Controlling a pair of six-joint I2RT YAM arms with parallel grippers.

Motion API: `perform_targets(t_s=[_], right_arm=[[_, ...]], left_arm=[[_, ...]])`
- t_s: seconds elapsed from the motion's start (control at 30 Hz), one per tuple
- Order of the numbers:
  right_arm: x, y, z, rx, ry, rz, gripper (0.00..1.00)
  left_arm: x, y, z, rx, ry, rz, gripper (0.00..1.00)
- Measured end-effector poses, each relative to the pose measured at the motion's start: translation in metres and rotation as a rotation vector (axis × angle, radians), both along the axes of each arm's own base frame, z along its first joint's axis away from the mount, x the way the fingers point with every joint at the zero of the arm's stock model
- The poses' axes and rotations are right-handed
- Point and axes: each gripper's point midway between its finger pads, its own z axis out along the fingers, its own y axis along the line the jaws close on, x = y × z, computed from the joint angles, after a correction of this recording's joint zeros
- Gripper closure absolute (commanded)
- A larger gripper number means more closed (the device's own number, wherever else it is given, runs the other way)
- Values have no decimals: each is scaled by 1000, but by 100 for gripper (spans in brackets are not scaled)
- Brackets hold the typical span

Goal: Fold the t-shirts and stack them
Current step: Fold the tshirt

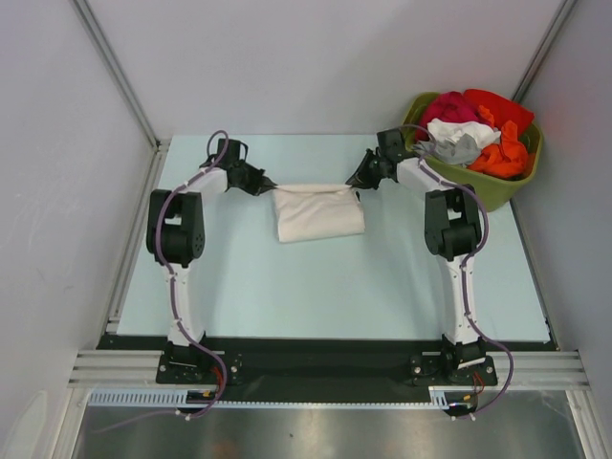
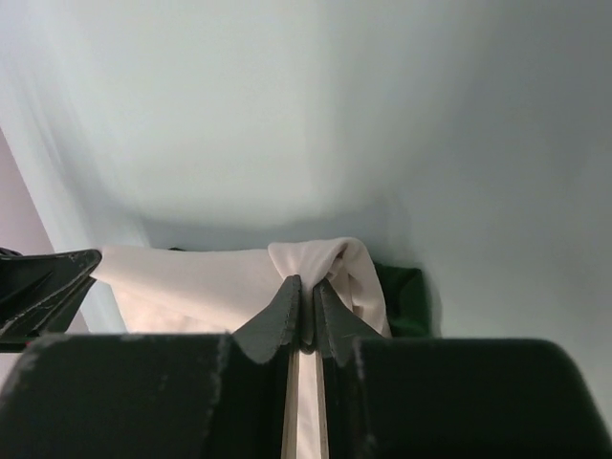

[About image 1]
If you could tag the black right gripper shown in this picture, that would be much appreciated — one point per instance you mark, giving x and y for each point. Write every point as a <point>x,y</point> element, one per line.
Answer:
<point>362,178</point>

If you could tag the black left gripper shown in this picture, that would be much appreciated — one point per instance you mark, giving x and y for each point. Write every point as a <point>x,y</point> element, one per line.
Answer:
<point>259,184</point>

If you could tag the cream and green t-shirt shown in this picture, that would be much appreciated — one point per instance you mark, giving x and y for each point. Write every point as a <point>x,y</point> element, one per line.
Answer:
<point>313,212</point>

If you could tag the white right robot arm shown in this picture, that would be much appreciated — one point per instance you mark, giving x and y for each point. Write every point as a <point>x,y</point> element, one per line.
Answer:
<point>455,230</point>

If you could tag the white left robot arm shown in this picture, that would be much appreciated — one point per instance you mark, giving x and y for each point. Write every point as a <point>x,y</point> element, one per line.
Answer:
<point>176,237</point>

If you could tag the white shirt in bin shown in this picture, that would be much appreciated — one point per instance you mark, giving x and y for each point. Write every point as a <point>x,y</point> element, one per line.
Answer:
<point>443,131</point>

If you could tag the grey shirt in bin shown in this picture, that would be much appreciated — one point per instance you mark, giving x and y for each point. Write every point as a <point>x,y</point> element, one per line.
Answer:
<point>463,152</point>

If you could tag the crimson shirt in bin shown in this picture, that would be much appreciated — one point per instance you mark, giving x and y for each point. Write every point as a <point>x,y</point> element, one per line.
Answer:
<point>450,107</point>

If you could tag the green plastic bin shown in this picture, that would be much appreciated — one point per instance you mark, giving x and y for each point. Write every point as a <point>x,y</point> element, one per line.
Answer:
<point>492,191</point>

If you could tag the orange shirt in bin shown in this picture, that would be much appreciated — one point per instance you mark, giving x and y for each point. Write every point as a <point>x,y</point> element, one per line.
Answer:
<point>503,160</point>

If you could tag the red shirt in bin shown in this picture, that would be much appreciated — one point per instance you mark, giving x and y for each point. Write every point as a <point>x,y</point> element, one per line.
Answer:
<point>501,109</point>

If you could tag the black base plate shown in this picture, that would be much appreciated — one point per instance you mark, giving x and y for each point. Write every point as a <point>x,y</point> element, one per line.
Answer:
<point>337,364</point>

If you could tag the right aluminium frame post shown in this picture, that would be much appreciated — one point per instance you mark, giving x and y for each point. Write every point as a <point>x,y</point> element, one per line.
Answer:
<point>559,21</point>

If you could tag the aluminium frame post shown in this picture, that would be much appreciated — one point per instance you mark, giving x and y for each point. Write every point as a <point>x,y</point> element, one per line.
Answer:
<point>559,21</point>
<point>110,61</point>

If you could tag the white slotted cable duct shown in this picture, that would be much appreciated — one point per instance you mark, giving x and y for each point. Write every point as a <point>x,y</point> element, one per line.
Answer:
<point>428,397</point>

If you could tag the left aluminium frame post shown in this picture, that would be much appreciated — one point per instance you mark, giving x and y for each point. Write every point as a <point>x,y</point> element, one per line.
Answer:
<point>110,61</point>

